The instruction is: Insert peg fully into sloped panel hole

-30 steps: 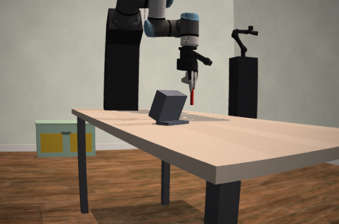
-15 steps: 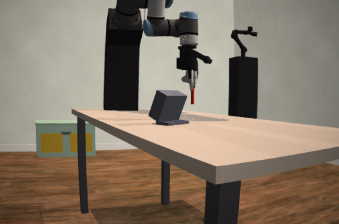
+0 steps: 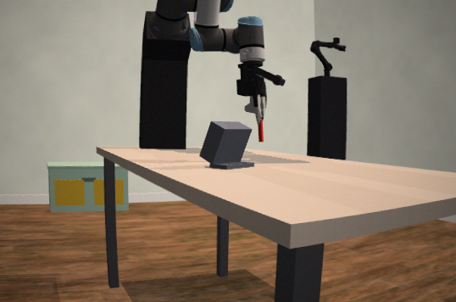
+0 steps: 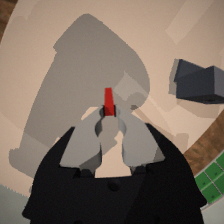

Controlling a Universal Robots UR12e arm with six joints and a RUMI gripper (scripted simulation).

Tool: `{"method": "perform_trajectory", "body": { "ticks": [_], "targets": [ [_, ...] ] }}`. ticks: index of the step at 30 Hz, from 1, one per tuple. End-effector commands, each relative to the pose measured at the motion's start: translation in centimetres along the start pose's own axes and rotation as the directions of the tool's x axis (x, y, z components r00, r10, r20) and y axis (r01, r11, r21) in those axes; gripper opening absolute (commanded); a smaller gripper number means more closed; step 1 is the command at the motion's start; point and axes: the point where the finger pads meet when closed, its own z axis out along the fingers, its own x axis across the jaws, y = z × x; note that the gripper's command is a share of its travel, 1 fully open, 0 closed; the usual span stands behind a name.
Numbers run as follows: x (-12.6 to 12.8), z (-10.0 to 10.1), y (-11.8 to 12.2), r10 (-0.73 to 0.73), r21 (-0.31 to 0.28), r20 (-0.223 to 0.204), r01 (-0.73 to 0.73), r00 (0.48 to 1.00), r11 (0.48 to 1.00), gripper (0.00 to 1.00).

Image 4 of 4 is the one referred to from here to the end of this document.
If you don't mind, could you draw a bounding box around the red peg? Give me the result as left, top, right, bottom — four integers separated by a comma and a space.
104, 88, 114, 116

